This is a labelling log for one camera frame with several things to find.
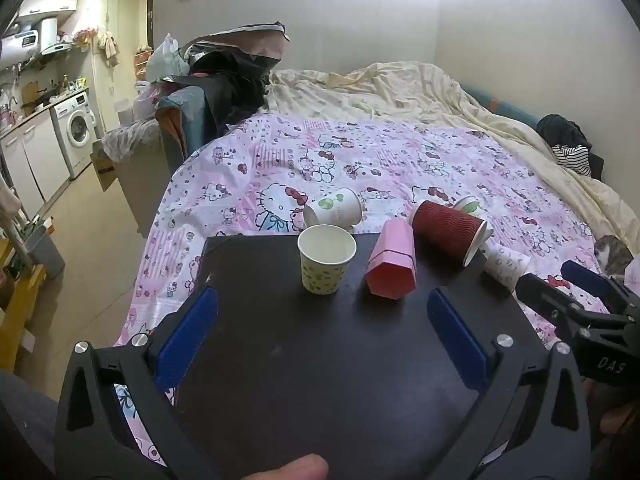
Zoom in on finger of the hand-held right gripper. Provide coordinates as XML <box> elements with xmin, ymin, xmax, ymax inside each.
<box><xmin>560</xmin><ymin>260</ymin><xmax>640</xmax><ymax>313</ymax></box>
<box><xmin>515</xmin><ymin>272</ymin><xmax>583</xmax><ymax>333</ymax></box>

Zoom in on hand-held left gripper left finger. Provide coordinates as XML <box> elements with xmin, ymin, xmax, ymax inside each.
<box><xmin>54</xmin><ymin>285</ymin><xmax>221</xmax><ymax>480</ymax></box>

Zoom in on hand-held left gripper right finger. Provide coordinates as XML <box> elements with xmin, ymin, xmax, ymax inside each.
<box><xmin>427</xmin><ymin>286</ymin><xmax>594</xmax><ymax>480</ymax></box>

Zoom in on white cup with green dots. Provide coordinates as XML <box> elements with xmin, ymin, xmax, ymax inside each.
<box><xmin>297</xmin><ymin>224</ymin><xmax>357</xmax><ymax>295</ymax></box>

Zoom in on white cup with pink print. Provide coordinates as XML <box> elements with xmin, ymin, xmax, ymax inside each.
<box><xmin>484</xmin><ymin>246</ymin><xmax>532</xmax><ymax>293</ymax></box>

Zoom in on pink hexagonal cup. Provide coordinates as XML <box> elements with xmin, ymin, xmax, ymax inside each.
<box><xmin>365</xmin><ymin>218</ymin><xmax>418</xmax><ymax>301</ymax></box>

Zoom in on red ribbed paper cup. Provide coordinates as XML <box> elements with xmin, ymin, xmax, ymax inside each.
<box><xmin>411</xmin><ymin>200</ymin><xmax>488</xmax><ymax>267</ymax></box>

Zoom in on small white green-print cup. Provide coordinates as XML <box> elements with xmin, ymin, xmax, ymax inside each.
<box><xmin>452</xmin><ymin>195</ymin><xmax>484</xmax><ymax>220</ymax></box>

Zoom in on white cup with green leaf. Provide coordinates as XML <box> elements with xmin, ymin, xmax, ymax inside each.
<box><xmin>303</xmin><ymin>188</ymin><xmax>363</xmax><ymax>231</ymax></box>

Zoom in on person's left hand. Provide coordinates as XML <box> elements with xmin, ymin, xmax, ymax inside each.
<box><xmin>248</xmin><ymin>453</ymin><xmax>330</xmax><ymax>480</ymax></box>

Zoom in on tabby cat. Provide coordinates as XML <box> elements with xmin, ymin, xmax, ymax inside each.
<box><xmin>594</xmin><ymin>235</ymin><xmax>636</xmax><ymax>277</ymax></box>

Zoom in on striped garment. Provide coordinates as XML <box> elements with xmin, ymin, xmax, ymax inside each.
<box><xmin>552</xmin><ymin>145</ymin><xmax>593</xmax><ymax>177</ymax></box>

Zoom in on black clothing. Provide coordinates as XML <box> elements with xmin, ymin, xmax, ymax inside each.
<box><xmin>537</xmin><ymin>114</ymin><xmax>606</xmax><ymax>181</ymax></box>

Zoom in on grey trash bin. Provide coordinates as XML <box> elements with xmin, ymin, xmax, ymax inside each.
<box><xmin>25</xmin><ymin>225</ymin><xmax>66</xmax><ymax>281</ymax></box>

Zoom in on yellow wooden stool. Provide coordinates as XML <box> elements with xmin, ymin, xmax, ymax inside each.
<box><xmin>0</xmin><ymin>240</ymin><xmax>48</xmax><ymax>373</ymax></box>

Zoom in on cardboard box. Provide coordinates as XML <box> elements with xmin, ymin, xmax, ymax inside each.
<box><xmin>90</xmin><ymin>137</ymin><xmax>119</xmax><ymax>192</ymax></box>

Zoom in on person's grey trouser leg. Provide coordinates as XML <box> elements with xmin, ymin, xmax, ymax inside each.
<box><xmin>0</xmin><ymin>370</ymin><xmax>61</xmax><ymax>480</ymax></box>

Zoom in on blue fabric chair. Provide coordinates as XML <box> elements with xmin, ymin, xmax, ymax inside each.
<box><xmin>155</xmin><ymin>85</ymin><xmax>222</xmax><ymax>171</ymax></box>

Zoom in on white kitchen base cabinets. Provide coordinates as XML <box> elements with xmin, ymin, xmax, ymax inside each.
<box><xmin>0</xmin><ymin>110</ymin><xmax>71</xmax><ymax>221</ymax></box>

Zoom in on white washing machine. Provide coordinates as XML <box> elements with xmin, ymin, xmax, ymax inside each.
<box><xmin>50</xmin><ymin>91</ymin><xmax>98</xmax><ymax>181</ymax></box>

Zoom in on pink plastic bag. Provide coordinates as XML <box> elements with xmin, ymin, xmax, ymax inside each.
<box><xmin>134</xmin><ymin>80</ymin><xmax>166</xmax><ymax>121</ymax></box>

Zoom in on cream duvet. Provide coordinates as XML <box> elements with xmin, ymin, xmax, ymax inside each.
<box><xmin>265</xmin><ymin>62</ymin><xmax>640</xmax><ymax>261</ymax></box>

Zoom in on dark clothes pile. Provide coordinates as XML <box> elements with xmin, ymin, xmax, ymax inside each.
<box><xmin>180</xmin><ymin>21</ymin><xmax>291</xmax><ymax>128</ymax></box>

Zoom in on white plastic bag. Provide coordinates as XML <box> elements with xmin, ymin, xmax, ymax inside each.
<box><xmin>145</xmin><ymin>34</ymin><xmax>191</xmax><ymax>83</ymax></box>

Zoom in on hanging towel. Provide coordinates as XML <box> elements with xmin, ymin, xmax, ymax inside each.
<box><xmin>97</xmin><ymin>31</ymin><xmax>120</xmax><ymax>67</ymax></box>

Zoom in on white water heater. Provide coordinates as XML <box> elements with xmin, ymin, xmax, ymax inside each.
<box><xmin>2</xmin><ymin>16</ymin><xmax>60</xmax><ymax>58</ymax></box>

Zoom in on white wall cabinet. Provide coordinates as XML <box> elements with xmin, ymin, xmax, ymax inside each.
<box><xmin>17</xmin><ymin>0</ymin><xmax>79</xmax><ymax>19</ymax></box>

